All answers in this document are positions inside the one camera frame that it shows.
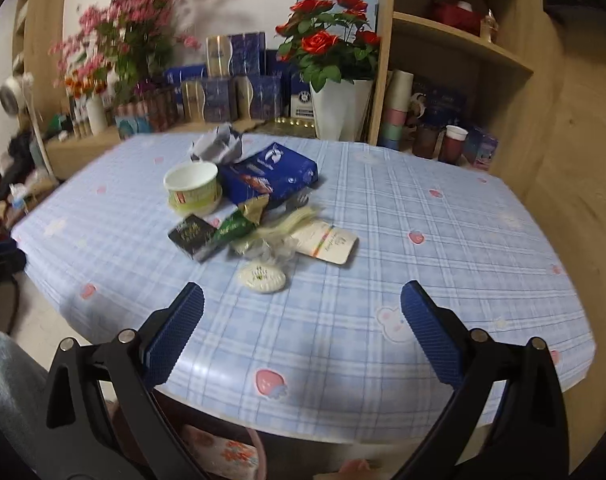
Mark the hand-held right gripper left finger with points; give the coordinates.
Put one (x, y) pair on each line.
(175, 330)

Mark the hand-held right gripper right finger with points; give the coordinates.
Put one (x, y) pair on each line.
(433, 330)

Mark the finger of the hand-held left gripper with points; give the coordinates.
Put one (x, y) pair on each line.
(0, 260)

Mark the black tissue packet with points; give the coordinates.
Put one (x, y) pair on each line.
(190, 235)

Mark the white oval packet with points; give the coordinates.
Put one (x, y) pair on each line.
(260, 277)

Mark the green foil wrapper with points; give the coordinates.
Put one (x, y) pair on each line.
(233, 230)

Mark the white pouch rainbow stripe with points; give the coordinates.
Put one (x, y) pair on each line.
(328, 245)

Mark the clear plastic wrapper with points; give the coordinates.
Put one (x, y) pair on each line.
(278, 240)

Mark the gold foil wrapper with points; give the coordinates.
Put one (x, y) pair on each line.
(255, 207)

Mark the cream paper bowl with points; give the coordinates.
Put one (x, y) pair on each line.
(190, 180)

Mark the grey paper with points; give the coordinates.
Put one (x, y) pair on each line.
(218, 145)

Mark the blue coffee box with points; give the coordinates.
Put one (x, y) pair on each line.
(278, 170)

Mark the person's left forearm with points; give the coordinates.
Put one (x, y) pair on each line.
(13, 390)

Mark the person's right hand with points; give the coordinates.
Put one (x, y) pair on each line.
(360, 470)

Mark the pile of mixed clutter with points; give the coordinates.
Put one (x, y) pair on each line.
(10, 205)

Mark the dark cloth bundle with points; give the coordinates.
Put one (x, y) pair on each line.
(22, 155)

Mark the wooden sideboard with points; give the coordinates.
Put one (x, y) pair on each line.
(83, 152)

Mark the row of small bottles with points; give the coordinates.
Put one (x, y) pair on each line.
(80, 122)

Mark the white standing fan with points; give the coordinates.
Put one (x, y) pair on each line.
(14, 95)

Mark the white vase orange flowers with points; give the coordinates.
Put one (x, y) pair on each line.
(95, 112)

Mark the red cup white rim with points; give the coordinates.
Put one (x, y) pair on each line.
(454, 147)

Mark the small colourful box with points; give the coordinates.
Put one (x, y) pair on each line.
(483, 150)

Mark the dark glass tumbler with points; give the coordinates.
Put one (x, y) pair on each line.
(427, 142)

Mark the striped planter box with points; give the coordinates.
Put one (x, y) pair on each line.
(143, 120)

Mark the gold leaf tray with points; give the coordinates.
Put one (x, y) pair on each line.
(278, 127)

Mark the blue printed box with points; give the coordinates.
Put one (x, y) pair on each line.
(443, 102)

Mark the stack of pastel cups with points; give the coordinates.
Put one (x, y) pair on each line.
(398, 105)

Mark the wooden side shelf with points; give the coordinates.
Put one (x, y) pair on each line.
(38, 20)

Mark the red rose plant white pot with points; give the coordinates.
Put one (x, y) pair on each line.
(340, 105)

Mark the flat blue box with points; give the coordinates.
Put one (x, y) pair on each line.
(185, 75)

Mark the blue box white label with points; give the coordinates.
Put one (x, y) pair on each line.
(302, 107)

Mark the pink blossom plant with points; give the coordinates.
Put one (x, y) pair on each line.
(128, 25)

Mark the wooden shelf unit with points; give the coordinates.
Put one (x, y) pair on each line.
(458, 37)

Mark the glass perfume bottle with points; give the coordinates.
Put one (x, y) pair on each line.
(489, 27)

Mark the red basket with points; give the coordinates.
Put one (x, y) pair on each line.
(455, 15)

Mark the black wall shelf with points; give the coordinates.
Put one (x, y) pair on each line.
(568, 2)

